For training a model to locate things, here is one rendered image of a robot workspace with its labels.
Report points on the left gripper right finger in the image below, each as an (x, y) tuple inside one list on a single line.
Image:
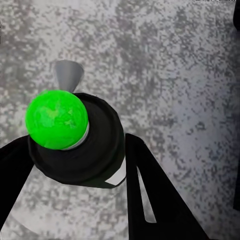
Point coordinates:
[(174, 220)]

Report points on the insectifuge atomizer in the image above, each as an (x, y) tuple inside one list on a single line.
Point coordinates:
[(76, 138)]

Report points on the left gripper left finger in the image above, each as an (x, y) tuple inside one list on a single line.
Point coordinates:
[(15, 167)]

